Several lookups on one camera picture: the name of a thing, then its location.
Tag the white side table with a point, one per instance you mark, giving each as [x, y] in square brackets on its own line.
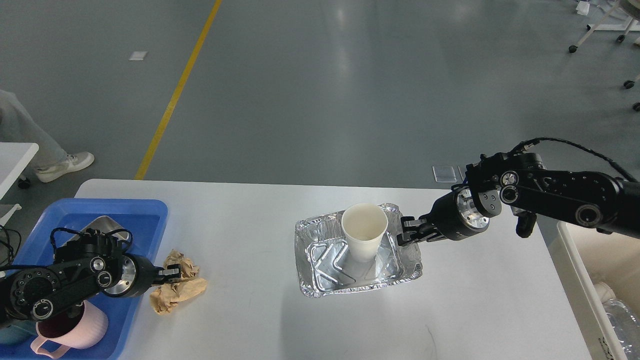
[14, 158]

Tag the person's leg in grey trousers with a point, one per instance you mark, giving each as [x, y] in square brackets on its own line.
[16, 125]

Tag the white rolling stand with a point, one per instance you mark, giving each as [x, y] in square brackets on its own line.
[631, 8]

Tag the brown paper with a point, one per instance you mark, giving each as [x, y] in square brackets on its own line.
[189, 284]

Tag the small steel tray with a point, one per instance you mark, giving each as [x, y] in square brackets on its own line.
[106, 224]

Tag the aluminium foil tray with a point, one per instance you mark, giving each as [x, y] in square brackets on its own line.
[325, 266]

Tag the beige waste bin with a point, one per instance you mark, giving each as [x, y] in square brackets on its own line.
[583, 257]

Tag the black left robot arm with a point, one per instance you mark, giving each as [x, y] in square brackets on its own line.
[86, 263]

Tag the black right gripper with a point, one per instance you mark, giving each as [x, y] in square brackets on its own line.
[454, 216]

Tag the teal mug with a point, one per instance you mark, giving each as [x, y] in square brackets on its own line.
[17, 333]

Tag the white sneaker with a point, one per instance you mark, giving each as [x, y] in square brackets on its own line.
[72, 163]

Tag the clear plastic bottle in bin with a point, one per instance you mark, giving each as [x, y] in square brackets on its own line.
[623, 320]

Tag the white paper cup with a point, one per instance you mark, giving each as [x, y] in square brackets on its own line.
[363, 225]

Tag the clear floor plate left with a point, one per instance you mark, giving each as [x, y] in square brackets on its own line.
[445, 174]

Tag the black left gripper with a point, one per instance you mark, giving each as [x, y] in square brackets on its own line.
[139, 274]

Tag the pink ribbed mug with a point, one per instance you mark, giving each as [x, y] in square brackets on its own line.
[80, 327]

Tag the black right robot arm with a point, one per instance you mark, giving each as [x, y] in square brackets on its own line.
[519, 179]

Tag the blue plastic tray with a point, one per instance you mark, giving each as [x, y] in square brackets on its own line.
[144, 218]

